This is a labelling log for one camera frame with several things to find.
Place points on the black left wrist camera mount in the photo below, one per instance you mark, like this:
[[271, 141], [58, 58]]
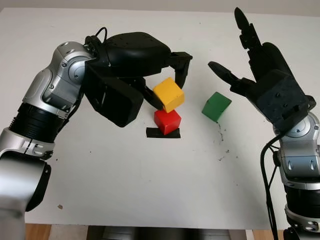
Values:
[[117, 105]]

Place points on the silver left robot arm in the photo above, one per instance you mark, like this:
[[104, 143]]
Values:
[[57, 82]]

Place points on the black tape strip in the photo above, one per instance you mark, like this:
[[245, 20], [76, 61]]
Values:
[[153, 133]]

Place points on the yellow wooden cube block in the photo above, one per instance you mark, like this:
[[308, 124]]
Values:
[[170, 93]]

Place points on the red wooden cube block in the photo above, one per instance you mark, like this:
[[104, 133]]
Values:
[[167, 122]]

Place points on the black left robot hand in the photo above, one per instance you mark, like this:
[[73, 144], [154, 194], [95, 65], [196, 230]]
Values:
[[135, 55]]

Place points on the green wooden cube block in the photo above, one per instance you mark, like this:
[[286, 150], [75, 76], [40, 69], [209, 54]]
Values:
[[215, 106]]

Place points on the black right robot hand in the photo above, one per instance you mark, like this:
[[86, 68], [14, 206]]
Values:
[[272, 60]]

